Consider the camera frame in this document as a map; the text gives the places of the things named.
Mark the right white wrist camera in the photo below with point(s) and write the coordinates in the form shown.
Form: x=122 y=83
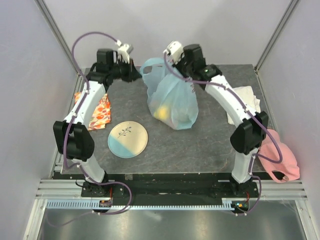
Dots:
x=175 y=50

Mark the pink cap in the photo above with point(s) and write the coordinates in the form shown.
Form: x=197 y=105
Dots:
x=280 y=163

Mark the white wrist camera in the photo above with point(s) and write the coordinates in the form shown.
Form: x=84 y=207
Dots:
x=175 y=50
x=123 y=52

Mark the light blue plastic bag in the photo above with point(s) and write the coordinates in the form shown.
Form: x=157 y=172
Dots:
x=166 y=88

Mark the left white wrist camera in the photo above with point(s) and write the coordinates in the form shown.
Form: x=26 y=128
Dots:
x=123 y=52

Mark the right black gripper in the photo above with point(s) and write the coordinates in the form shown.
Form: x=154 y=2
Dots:
x=177 y=66

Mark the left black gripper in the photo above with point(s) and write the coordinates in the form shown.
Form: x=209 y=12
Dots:
x=133 y=74

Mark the floral orange napkin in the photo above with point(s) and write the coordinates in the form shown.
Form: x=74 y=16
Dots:
x=101 y=115

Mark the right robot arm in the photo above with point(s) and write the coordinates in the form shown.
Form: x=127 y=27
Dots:
x=249 y=124

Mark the slotted cable duct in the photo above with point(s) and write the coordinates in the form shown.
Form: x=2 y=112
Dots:
x=99 y=204

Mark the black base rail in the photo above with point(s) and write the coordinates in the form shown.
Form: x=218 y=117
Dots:
x=214 y=185

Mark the cream and blue plate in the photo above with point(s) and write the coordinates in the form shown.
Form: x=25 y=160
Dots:
x=127 y=139

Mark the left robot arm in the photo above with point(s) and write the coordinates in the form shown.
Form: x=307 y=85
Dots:
x=72 y=136

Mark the right aluminium frame post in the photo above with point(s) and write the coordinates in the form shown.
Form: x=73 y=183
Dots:
x=276 y=33

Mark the aluminium frame post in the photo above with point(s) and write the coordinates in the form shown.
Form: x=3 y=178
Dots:
x=46 y=13
x=276 y=33

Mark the white folded cloth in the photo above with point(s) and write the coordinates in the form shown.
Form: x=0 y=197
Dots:
x=246 y=94

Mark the left aluminium frame post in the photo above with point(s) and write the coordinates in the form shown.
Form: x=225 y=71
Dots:
x=46 y=13

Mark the yellow fake mango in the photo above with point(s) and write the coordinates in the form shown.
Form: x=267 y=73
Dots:
x=162 y=113

